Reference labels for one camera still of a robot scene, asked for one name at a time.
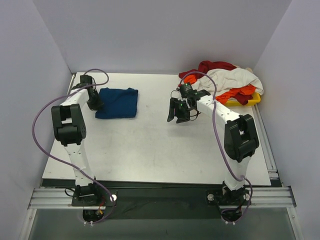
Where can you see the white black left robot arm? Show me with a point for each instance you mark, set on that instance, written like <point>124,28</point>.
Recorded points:
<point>70,130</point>

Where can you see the yellow plastic bin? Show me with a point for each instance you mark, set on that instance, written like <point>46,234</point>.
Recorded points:
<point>241,100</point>

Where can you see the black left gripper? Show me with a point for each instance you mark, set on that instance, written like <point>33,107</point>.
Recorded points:
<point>94,102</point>

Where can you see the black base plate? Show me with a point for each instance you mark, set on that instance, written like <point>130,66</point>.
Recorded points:
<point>165,210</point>

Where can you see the blue Mickey Mouse t-shirt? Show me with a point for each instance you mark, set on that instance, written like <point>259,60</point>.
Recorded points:
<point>118,103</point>

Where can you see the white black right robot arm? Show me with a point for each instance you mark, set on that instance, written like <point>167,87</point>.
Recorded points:
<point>236,134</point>

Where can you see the white t-shirt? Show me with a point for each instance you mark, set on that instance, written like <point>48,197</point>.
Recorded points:
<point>226,80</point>

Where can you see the aluminium mounting rail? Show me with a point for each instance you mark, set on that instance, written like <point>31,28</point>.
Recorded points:
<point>263,197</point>

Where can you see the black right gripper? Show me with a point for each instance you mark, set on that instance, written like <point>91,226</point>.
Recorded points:
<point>178,110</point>

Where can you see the dark red t-shirt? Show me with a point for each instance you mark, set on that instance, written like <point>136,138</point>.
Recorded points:
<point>204,67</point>

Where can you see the orange t-shirt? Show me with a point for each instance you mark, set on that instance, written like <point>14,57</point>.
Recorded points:
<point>222,96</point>

